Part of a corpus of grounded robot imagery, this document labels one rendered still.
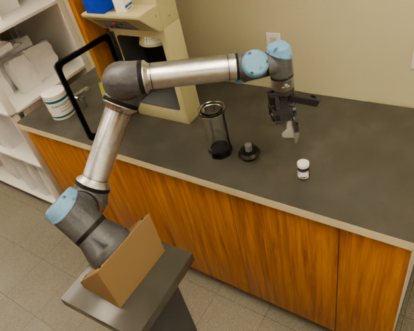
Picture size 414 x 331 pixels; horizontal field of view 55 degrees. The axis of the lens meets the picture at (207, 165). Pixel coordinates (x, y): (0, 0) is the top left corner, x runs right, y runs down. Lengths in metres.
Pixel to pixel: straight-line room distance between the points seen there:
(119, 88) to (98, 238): 0.44
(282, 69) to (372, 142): 0.56
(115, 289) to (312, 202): 0.71
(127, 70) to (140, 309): 0.71
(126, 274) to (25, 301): 1.62
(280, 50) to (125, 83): 0.47
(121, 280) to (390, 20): 1.36
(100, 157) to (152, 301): 0.48
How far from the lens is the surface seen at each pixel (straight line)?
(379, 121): 1.79
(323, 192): 1.47
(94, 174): 1.32
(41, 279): 2.87
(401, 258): 1.48
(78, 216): 1.21
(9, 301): 2.90
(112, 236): 1.20
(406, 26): 1.76
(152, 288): 1.31
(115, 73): 1.16
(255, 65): 1.12
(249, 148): 1.59
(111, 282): 1.23
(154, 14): 1.64
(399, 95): 1.90
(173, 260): 1.35
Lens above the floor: 1.99
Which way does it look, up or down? 40 degrees down
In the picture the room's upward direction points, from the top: 14 degrees counter-clockwise
